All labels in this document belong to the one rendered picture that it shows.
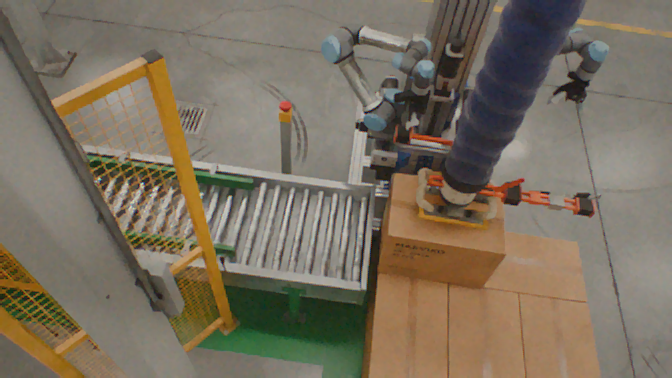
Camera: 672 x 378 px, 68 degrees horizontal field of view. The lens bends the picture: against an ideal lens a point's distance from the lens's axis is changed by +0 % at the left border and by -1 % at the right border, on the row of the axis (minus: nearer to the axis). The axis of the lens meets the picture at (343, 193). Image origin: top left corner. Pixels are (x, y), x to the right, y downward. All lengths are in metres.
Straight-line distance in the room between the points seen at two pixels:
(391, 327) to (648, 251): 2.29
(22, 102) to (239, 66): 3.86
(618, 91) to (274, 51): 3.26
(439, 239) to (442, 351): 0.59
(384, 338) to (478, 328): 0.51
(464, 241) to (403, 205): 0.36
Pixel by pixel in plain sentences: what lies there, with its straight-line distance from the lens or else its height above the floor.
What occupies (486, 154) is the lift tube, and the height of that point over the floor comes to 1.53.
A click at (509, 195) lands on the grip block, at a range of 2.51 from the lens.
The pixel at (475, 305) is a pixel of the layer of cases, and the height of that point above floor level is 0.54.
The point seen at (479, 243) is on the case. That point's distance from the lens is 2.62.
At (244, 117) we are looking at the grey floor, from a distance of 4.27.
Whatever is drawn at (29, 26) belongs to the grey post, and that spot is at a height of 0.40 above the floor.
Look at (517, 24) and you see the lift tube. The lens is 1.77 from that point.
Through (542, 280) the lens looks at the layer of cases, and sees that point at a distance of 3.14.
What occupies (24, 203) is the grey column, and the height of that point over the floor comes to 2.35.
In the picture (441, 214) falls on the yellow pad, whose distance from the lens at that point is 2.49.
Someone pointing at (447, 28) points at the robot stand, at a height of 1.61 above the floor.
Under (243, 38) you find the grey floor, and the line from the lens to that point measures 5.03.
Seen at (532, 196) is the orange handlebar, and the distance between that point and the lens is 2.56.
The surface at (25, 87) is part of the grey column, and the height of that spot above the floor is 2.50.
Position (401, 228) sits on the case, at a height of 0.94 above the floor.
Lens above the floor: 3.08
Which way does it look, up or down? 55 degrees down
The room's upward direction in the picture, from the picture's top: 8 degrees clockwise
